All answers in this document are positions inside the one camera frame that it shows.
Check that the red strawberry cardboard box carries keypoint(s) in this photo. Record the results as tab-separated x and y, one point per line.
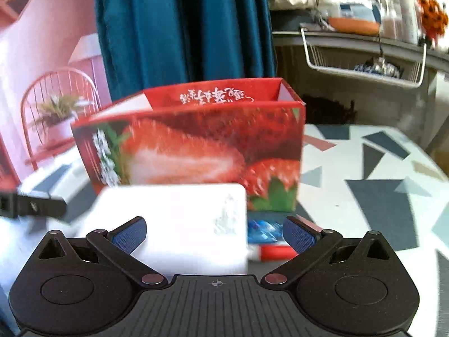
247	131

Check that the white bottle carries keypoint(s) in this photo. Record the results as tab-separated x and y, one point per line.
409	22

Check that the red metal chair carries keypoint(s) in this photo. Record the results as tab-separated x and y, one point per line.
65	80

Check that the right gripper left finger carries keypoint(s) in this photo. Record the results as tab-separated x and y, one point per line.
116	247

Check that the orange flower bunch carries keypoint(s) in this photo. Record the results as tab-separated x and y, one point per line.
434	20

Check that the white wire basket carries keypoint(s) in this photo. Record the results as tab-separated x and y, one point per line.
376	69

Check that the blue plastic packet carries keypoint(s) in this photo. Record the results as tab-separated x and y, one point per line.
260	231

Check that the white box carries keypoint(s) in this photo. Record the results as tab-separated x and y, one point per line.
191	229

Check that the teal curtain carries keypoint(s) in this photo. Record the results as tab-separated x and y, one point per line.
152	43

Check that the potted green plant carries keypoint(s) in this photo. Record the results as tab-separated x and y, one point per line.
57	114

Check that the orange tray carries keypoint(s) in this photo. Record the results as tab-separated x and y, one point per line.
354	26

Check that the grey side table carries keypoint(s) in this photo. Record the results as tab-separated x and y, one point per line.
416	112

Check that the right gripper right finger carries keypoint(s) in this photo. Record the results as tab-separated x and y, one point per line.
312	246

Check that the red flat item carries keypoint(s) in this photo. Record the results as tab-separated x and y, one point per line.
271	253

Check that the pink lamp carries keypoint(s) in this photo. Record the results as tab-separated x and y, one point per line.
87	50

